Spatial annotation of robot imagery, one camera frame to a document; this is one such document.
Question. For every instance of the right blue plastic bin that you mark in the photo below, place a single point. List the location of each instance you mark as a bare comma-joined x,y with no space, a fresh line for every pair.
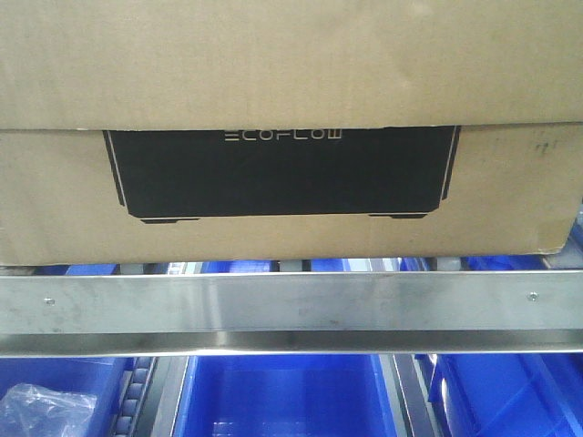
505,394

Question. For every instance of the blue plastic bin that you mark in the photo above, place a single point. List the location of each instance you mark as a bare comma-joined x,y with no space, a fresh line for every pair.
285,395
102,377
505,394

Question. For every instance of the clear plastic bag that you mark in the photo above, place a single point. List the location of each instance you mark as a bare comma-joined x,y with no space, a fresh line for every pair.
33,410

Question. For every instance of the middle blue plastic bin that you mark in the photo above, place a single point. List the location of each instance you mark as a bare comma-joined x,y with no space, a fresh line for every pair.
285,395

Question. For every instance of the roller track rail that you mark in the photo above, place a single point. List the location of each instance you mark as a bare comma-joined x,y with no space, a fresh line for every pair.
150,402
412,413

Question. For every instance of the brown EcoFlow cardboard box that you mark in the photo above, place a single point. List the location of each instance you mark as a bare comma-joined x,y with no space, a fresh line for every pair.
139,131

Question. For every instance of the steel shelf front rail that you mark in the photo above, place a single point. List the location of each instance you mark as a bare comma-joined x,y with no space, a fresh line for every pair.
342,312

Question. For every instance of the left blue plastic bin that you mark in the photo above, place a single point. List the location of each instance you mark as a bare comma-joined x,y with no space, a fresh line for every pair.
102,377

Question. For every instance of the left roller track rail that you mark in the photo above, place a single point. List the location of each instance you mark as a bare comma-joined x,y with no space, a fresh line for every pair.
150,402

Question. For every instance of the right roller track rail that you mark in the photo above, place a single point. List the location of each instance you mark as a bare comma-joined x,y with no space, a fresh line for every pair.
412,413

